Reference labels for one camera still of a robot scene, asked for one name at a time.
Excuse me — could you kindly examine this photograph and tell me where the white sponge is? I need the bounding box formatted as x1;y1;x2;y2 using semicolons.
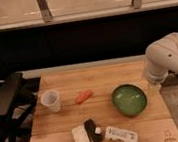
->
72;125;91;142

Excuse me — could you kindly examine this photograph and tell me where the black brush block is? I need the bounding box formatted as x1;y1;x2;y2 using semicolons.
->
84;119;103;142

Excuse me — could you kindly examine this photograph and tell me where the translucent plastic cup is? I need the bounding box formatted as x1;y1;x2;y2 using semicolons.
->
40;89;61;113

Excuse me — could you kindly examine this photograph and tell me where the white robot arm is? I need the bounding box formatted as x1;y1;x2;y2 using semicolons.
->
143;32;178;84

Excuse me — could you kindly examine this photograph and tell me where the wooden cutting board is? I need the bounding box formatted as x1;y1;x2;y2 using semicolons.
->
30;60;178;142

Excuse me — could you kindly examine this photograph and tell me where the green ceramic bowl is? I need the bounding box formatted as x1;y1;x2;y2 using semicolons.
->
111;84;148;117

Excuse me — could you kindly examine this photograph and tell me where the orange carrot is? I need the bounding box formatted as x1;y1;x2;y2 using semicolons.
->
75;90;93;105

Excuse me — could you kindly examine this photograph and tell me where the black office chair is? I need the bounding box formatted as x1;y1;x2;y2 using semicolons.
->
0;72;37;142

